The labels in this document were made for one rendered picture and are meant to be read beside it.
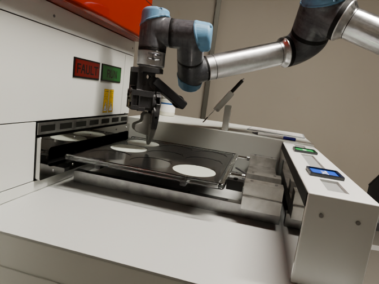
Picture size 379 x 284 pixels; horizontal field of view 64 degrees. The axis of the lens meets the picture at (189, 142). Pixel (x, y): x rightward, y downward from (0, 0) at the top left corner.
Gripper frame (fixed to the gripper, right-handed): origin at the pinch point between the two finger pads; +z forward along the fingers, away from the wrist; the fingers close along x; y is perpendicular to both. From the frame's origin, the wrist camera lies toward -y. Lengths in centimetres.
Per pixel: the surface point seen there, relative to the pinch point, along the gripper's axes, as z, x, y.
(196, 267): 10.8, 46.0, 2.9
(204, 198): 8.3, 24.7, -7.3
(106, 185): 9.7, 11.0, 12.7
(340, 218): 0, 54, -14
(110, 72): -17.6, -10.7, 11.3
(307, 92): -27, -142, -180
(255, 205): 6.4, 33.8, -14.6
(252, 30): -77, -167, -128
